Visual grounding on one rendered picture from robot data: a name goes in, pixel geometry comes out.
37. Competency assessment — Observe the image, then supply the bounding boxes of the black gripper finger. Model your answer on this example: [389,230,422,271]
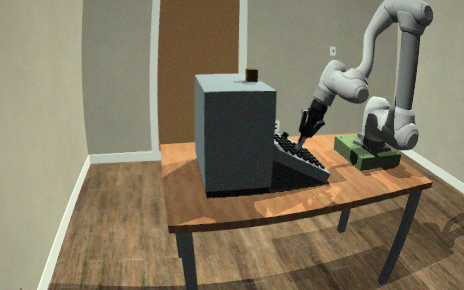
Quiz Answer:
[299,116,325,151]
[295,110,316,150]

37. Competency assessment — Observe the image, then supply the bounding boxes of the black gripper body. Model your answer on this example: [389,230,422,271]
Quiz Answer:
[308,99,328,122]

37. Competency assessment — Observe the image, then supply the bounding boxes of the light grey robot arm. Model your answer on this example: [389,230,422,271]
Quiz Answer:
[314,0,433,154]

